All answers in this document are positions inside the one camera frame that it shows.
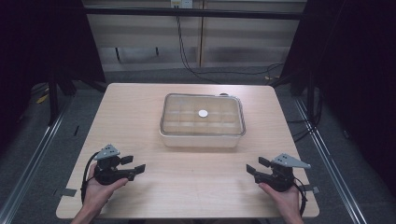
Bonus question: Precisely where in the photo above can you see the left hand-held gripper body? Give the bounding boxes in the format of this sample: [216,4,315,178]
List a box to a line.
[92,143,136,187]

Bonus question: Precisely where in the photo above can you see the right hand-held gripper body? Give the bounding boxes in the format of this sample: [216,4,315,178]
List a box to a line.
[254,152,312,193]

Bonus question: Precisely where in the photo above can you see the white rectangular container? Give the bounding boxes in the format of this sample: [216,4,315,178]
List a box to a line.
[159,92,247,148]

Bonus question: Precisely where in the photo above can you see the clear lid with white knob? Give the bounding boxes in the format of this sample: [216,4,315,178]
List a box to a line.
[160,92,247,137]

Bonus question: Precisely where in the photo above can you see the person's right hand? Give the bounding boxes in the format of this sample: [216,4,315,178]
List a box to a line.
[258,182,302,217]

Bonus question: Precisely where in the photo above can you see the person's left hand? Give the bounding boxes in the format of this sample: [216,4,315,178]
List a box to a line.
[81,163,130,213]

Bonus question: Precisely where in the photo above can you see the grey tape strip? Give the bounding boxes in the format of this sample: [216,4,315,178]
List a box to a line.
[60,188,78,198]
[303,185,321,195]

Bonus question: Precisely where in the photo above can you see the black metal stand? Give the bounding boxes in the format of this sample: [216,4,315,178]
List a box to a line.
[47,73,61,126]
[305,62,317,123]

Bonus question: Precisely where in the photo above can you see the yellow object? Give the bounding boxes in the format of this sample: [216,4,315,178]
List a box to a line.
[35,92,50,105]

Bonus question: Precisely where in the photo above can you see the black curtain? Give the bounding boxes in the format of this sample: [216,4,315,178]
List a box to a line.
[278,0,396,197]
[0,0,106,147]

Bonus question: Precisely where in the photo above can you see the black horizontal bar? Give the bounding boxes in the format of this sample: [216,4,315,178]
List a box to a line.
[83,7,304,21]

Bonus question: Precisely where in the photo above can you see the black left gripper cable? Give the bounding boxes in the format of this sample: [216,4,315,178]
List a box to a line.
[80,151,101,203]

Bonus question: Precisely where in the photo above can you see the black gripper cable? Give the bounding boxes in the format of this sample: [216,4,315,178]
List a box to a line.
[292,176,308,217]
[80,151,101,203]

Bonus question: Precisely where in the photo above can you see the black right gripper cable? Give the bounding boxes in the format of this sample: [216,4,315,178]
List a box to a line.
[292,176,308,217]

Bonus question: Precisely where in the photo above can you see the black floor cables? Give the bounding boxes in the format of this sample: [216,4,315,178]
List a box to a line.
[286,92,325,144]

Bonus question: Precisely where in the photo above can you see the metal floor rail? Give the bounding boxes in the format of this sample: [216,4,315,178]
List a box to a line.
[293,96,370,224]
[0,92,74,224]

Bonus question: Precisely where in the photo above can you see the long black cable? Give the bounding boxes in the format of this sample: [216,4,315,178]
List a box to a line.
[176,15,285,85]

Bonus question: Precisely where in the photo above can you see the white wall outlet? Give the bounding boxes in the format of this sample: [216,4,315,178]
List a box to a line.
[170,0,194,9]

